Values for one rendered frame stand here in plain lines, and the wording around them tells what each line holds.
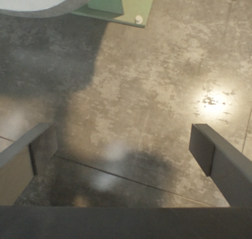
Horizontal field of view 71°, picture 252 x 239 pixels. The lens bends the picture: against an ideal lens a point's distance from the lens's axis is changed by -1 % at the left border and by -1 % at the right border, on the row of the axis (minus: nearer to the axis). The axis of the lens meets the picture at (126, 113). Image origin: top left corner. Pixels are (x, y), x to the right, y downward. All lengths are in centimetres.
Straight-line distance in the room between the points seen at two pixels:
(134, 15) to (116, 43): 15
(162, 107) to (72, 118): 40
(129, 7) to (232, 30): 46
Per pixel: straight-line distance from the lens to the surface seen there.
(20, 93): 99
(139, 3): 95
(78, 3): 60
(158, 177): 79
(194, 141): 16
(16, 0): 76
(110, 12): 94
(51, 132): 16
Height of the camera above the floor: 77
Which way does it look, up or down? 81 degrees down
